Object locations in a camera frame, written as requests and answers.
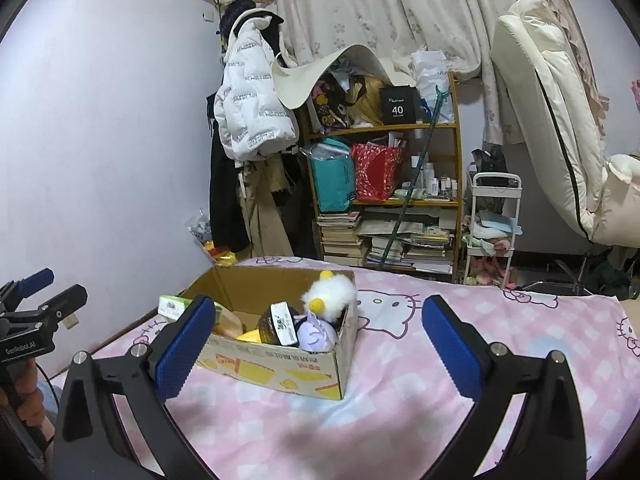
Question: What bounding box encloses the green tissue pack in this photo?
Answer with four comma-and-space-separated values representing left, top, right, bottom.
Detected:
157, 295, 192, 323

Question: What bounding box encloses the pink purple plush doll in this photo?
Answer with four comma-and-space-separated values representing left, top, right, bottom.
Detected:
296, 313, 337, 353

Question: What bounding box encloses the white fluffy duck plush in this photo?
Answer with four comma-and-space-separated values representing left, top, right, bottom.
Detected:
302, 270, 357, 325

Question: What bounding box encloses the person's left hand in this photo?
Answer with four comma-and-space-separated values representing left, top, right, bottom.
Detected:
12, 359, 54, 444

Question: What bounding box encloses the bag of plush toys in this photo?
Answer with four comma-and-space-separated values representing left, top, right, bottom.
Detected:
186, 209, 238, 266

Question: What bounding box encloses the cardboard box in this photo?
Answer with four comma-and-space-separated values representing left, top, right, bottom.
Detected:
182, 266, 358, 401

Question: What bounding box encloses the black hanging coat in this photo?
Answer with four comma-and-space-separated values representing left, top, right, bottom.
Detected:
206, 94, 250, 254

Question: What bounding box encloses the white rolling cart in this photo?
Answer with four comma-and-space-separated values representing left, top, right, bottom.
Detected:
462, 171, 523, 290

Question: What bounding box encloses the wooden bookshelf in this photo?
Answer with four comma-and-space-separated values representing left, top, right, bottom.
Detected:
296, 76, 463, 280

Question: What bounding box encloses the white puffer jacket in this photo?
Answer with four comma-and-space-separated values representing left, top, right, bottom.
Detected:
214, 9, 299, 162

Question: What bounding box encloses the red gift bag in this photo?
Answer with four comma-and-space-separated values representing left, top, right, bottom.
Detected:
352, 143, 405, 203

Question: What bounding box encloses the cream massage chair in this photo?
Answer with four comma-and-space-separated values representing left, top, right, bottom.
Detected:
490, 0, 639, 248

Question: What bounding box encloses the teal storage bag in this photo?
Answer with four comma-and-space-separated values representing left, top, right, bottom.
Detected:
303, 138, 356, 214

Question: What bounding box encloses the green broom stick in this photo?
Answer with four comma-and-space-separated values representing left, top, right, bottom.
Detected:
378, 87, 450, 270

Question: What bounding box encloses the black box number 40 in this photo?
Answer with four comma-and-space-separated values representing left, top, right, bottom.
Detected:
380, 86, 419, 125

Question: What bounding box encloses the floral curtain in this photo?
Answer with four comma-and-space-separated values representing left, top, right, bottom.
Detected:
274, 0, 605, 144

